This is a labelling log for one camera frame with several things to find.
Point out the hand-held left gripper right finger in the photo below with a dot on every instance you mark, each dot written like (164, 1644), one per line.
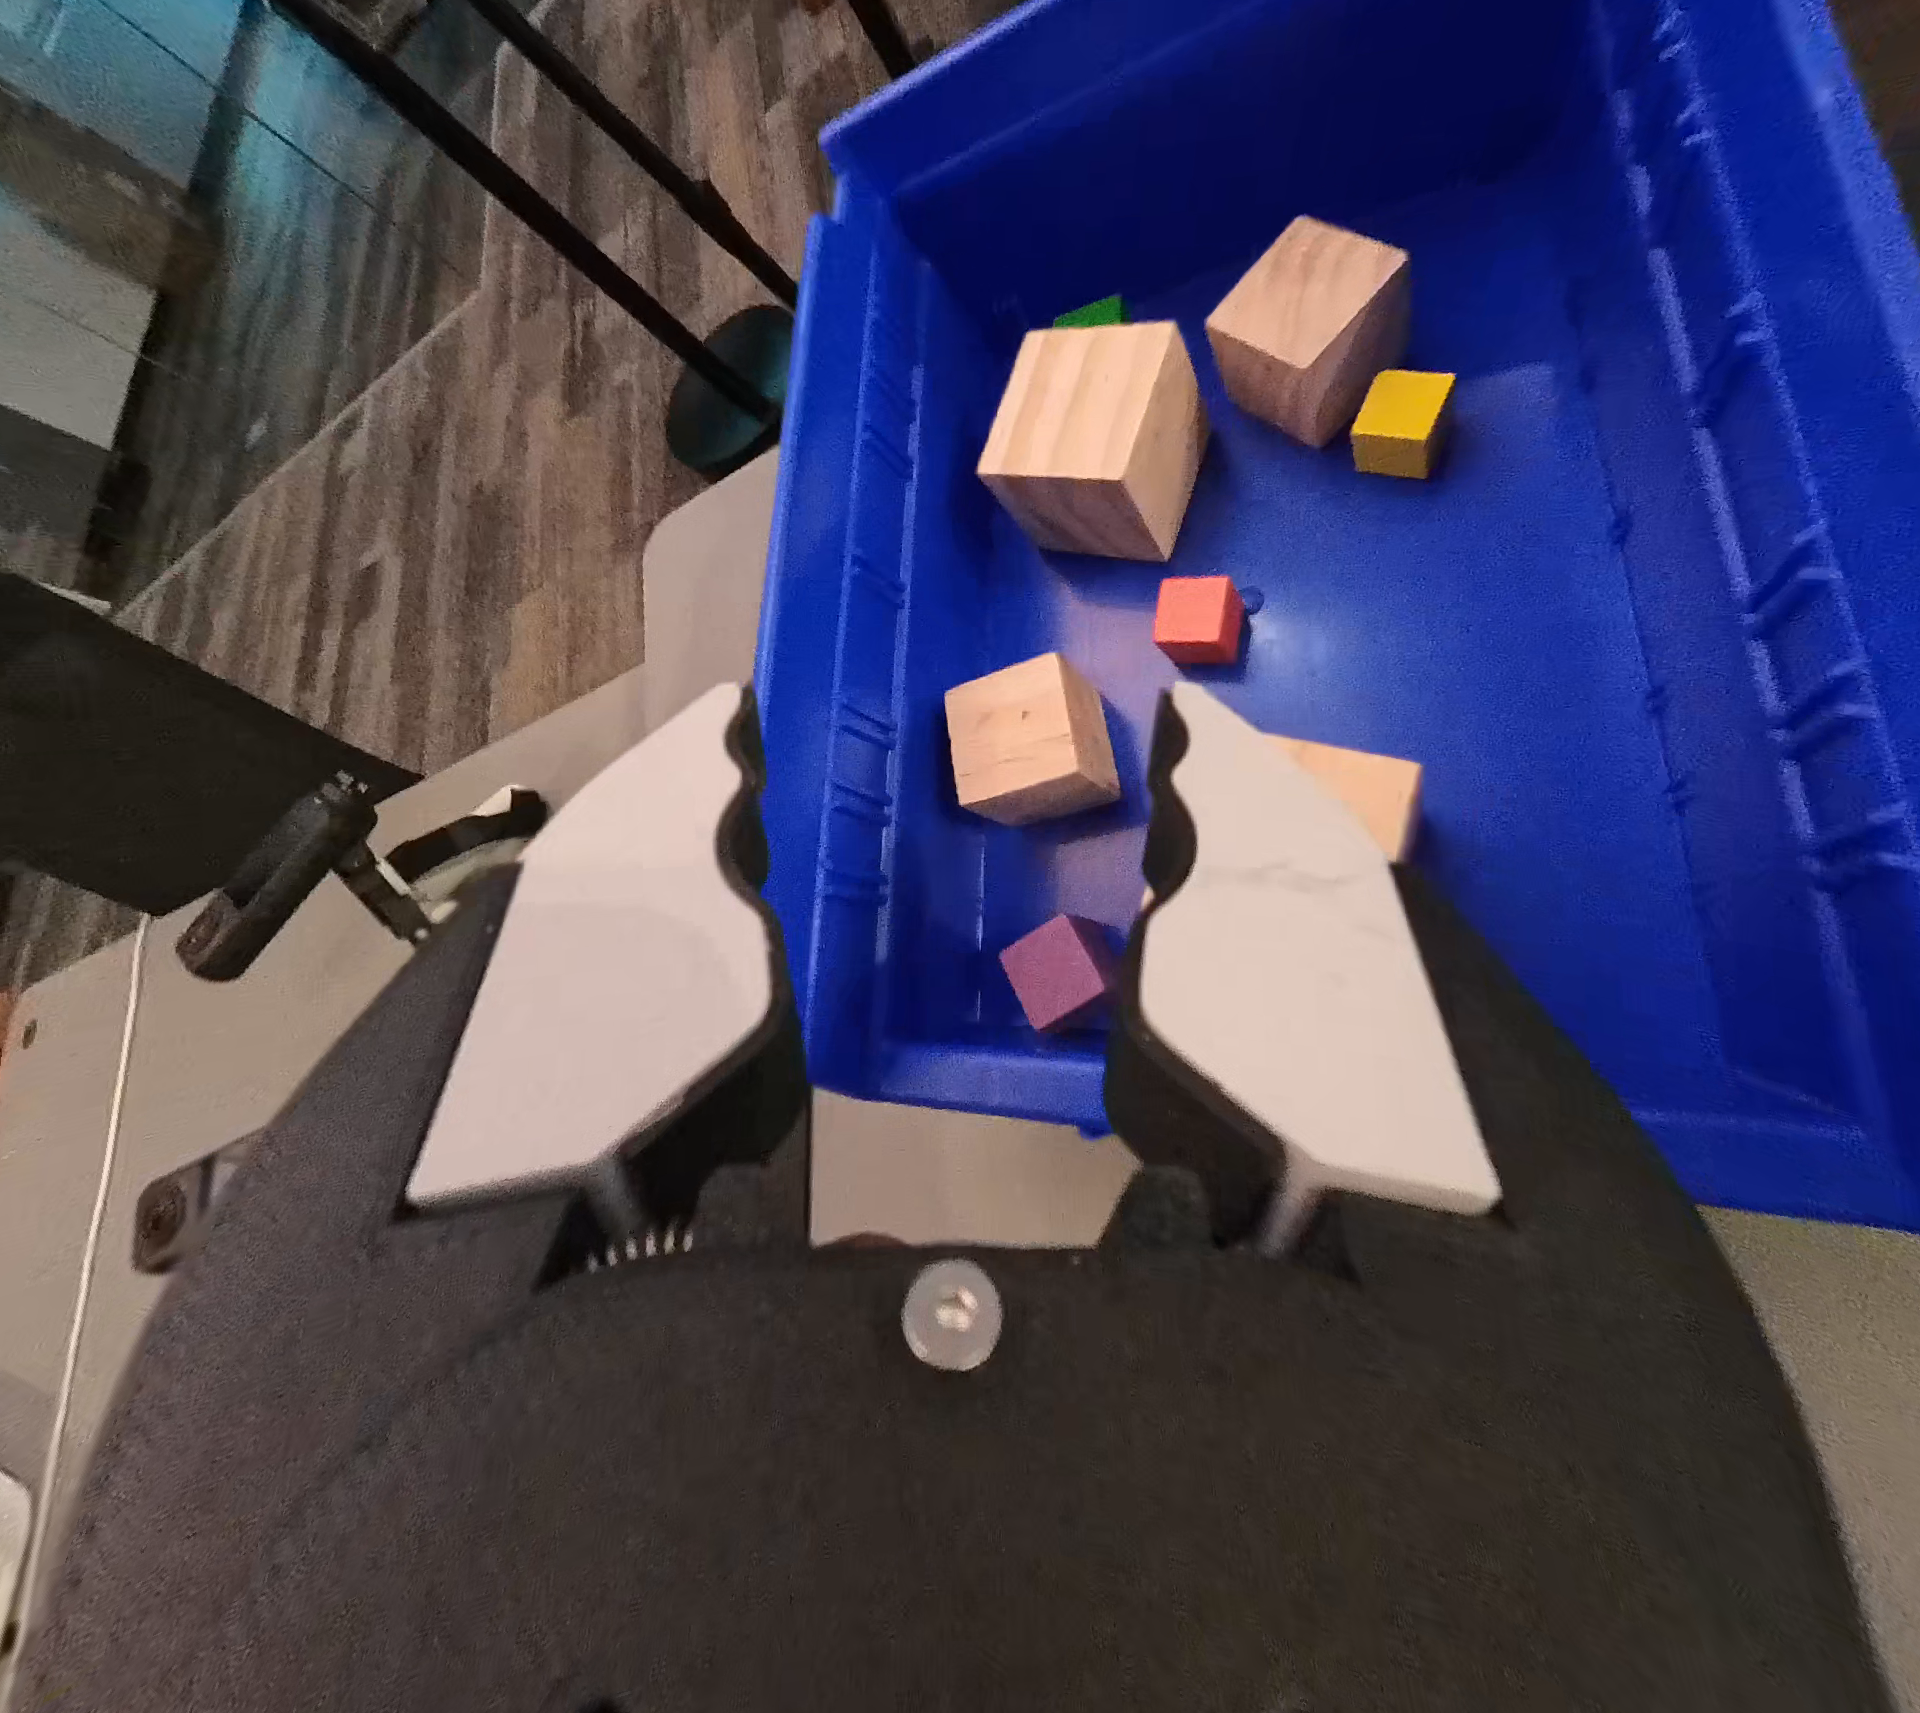
(1291, 993)

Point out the black clamp mount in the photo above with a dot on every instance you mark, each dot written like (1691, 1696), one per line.
(270, 881)

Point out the medium wooden cube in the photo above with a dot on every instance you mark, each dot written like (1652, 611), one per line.
(1032, 739)

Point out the large wooden cube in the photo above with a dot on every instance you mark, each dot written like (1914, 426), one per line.
(1373, 798)
(1305, 327)
(1094, 438)

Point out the black pole with round base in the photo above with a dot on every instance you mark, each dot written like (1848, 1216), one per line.
(734, 392)

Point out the small green cube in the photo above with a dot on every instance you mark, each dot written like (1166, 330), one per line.
(1092, 314)

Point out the small purple cube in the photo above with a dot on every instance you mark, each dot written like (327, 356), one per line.
(1058, 970)

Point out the black flat panel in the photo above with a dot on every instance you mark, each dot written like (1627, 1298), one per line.
(151, 753)

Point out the small red cube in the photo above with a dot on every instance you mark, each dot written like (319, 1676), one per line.
(1196, 618)

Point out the small yellow cube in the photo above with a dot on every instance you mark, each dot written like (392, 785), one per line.
(1403, 422)

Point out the blue plastic bin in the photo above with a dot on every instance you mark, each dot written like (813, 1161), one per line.
(1501, 692)

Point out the small black mount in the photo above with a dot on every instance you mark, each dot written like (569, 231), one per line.
(164, 1212)

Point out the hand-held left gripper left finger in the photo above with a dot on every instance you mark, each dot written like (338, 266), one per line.
(601, 993)

